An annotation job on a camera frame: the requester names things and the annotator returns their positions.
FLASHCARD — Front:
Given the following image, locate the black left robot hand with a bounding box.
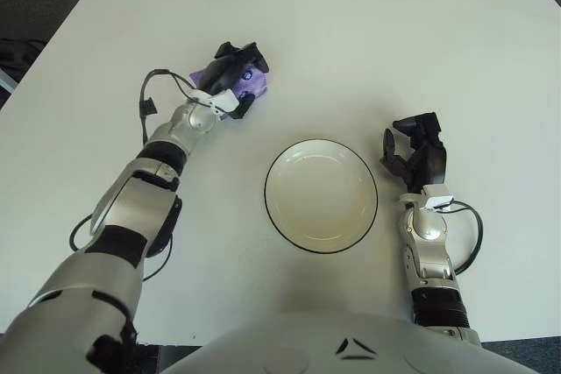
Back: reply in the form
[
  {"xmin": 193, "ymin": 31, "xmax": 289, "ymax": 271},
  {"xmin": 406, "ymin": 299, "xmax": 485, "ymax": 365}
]
[{"xmin": 199, "ymin": 41, "xmax": 269, "ymax": 121}]

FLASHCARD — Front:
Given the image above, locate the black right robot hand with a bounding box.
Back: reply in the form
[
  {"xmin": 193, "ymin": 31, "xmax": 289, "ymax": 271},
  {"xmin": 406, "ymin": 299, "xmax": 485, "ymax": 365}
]
[{"xmin": 379, "ymin": 110, "xmax": 448, "ymax": 194}]

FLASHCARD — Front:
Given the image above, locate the purple tissue paper pack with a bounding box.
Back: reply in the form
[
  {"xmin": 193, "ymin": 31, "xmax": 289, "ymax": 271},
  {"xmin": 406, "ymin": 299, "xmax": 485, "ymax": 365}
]
[{"xmin": 188, "ymin": 62, "xmax": 271, "ymax": 121}]

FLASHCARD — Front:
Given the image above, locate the white plate with black rim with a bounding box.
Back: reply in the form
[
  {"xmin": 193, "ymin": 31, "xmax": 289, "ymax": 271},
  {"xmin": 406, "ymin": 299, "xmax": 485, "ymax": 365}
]
[{"xmin": 264, "ymin": 138, "xmax": 379, "ymax": 255}]

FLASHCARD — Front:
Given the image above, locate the light grey panel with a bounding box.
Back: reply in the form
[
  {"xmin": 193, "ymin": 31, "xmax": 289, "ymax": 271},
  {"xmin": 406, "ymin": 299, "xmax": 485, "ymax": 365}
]
[{"xmin": 0, "ymin": 67, "xmax": 18, "ymax": 97}]

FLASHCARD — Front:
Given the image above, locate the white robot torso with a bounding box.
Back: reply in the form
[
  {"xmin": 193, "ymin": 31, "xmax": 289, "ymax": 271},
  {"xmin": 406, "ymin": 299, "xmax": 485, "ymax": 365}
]
[{"xmin": 164, "ymin": 310, "xmax": 561, "ymax": 374}]

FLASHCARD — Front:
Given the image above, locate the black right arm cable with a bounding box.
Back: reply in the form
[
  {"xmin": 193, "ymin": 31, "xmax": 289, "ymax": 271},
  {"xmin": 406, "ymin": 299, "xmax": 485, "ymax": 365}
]
[{"xmin": 437, "ymin": 201, "xmax": 483, "ymax": 274}]

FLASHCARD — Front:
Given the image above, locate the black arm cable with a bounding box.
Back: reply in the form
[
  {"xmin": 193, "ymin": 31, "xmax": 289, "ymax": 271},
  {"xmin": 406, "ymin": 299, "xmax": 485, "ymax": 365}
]
[
  {"xmin": 437, "ymin": 201, "xmax": 483, "ymax": 274},
  {"xmin": 68, "ymin": 67, "xmax": 198, "ymax": 283}
]

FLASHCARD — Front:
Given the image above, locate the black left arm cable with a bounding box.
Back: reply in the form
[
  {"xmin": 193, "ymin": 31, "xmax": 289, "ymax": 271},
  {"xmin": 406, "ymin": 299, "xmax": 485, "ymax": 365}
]
[{"xmin": 68, "ymin": 67, "xmax": 198, "ymax": 283}]

